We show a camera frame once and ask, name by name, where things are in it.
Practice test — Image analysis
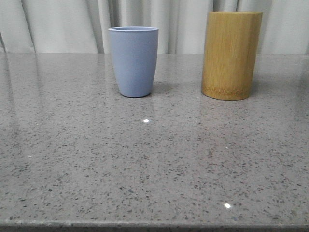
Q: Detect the blue plastic cup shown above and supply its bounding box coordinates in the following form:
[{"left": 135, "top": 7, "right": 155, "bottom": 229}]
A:
[{"left": 108, "top": 26, "right": 159, "bottom": 98}]

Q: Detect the bamboo wooden cup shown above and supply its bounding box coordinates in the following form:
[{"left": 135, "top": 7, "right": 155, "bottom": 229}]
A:
[{"left": 201, "top": 12, "right": 263, "bottom": 100}]

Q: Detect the grey curtain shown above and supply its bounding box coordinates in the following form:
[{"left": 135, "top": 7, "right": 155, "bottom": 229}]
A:
[{"left": 0, "top": 0, "right": 309, "bottom": 54}]

